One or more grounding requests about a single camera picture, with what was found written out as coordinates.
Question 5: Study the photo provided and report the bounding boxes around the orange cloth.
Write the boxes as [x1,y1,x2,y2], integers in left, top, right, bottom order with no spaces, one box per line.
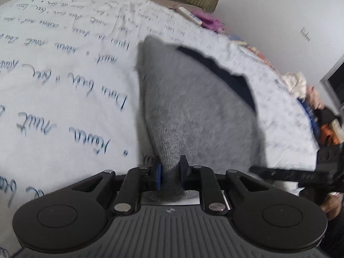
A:
[319,124,339,146]

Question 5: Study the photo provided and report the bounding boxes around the person's right hand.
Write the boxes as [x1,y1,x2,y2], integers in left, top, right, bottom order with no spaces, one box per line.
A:
[320,192,344,221]

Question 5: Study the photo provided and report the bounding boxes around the white crumpled cloth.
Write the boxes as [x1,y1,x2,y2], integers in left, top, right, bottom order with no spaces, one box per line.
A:
[280,71,307,99]

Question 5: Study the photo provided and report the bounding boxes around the white wall socket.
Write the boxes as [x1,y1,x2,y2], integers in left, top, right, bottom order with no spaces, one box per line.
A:
[300,26,312,42]

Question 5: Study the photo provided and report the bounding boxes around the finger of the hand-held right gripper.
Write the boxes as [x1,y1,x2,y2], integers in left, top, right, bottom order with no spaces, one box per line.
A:
[249,166,334,186]

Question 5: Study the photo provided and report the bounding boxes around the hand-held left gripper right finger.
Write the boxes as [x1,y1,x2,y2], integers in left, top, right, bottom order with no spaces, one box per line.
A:
[179,155,270,213]

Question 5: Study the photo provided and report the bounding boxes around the dark screen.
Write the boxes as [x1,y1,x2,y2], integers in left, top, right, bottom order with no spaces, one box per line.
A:
[320,56,344,108]

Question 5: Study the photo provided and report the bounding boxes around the purple cloth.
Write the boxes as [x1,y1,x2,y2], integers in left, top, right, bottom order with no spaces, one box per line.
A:
[200,11,227,33]

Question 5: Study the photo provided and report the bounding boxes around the pink cloth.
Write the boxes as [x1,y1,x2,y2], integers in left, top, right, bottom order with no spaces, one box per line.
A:
[306,85,325,110]

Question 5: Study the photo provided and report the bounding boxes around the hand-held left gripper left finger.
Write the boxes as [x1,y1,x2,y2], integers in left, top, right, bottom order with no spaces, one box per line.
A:
[70,158,163,213]

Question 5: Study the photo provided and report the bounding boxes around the white remote control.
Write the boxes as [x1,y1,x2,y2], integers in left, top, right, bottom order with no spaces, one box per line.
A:
[177,6,203,25]

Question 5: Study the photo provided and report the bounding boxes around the navy and grey sock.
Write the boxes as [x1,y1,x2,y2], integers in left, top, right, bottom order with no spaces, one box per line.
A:
[136,35,265,203]

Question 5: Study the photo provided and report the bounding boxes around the black bag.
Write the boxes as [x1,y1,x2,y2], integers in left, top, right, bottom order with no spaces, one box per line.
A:
[314,107,339,129]

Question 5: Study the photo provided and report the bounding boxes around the white script-printed blanket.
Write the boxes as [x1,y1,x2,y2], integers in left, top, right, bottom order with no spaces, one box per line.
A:
[0,0,321,258]

